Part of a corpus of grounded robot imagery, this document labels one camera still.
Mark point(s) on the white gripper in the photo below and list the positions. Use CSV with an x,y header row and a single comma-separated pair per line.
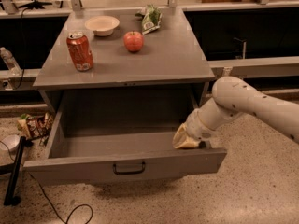
x,y
197,128

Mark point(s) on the grey top drawer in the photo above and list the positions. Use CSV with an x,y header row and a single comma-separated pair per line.
x,y
110,136

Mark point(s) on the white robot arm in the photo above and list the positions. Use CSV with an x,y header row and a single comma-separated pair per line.
x,y
231,96

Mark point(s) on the grey drawer cabinet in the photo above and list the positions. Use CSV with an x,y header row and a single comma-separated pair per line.
x,y
150,87

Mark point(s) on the red apple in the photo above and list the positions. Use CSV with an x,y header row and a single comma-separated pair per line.
x,y
133,41

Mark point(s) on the green chip bag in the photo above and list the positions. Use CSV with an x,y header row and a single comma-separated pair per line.
x,y
150,17

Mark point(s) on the white bowl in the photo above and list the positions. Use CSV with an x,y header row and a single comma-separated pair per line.
x,y
102,25

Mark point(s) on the orange soda can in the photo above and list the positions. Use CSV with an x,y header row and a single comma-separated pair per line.
x,y
79,50

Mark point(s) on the brown snack bag on floor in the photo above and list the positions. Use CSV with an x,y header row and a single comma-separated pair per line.
x,y
34,127

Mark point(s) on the black stand leg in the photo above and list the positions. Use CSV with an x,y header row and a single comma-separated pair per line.
x,y
13,169

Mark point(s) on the white round object on floor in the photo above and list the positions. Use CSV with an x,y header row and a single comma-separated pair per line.
x,y
10,143

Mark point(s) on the clear plastic bottle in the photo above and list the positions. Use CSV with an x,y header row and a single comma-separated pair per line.
x,y
10,62

